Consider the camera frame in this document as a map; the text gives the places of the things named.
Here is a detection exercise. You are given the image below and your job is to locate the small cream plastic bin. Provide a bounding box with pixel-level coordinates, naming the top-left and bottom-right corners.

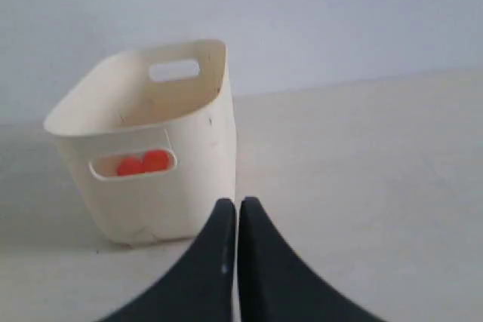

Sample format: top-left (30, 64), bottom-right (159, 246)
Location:
top-left (44, 39), bottom-right (237, 245)

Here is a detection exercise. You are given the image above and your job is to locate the orange capped tube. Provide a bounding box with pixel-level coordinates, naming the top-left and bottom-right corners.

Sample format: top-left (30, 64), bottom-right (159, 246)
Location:
top-left (142, 149), bottom-right (171, 173)

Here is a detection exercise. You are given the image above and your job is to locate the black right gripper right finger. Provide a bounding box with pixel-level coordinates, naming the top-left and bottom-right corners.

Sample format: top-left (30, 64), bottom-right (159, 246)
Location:
top-left (237, 197), bottom-right (381, 322)

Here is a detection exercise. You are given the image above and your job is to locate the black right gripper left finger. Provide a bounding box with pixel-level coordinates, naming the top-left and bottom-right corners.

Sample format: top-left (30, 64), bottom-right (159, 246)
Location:
top-left (103, 198), bottom-right (235, 322)

